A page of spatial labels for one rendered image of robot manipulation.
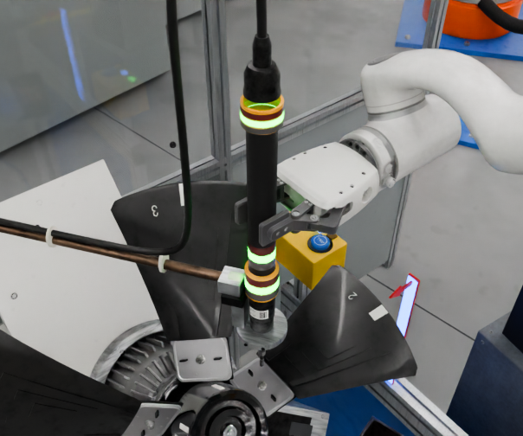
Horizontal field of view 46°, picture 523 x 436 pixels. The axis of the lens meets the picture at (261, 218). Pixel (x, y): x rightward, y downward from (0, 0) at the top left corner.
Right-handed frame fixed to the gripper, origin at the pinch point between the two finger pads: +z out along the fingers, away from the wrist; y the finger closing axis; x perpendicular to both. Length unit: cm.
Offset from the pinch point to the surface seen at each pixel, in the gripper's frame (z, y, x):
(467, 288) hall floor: -145, 41, -153
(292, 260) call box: -31, 28, -51
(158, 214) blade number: 3.0, 20.4, -12.1
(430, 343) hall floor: -110, 32, -153
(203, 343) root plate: 5.7, 6.5, -26.1
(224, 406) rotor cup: 8.6, -2.4, -28.7
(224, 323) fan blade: 2.7, 5.2, -22.8
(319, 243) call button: -35, 24, -45
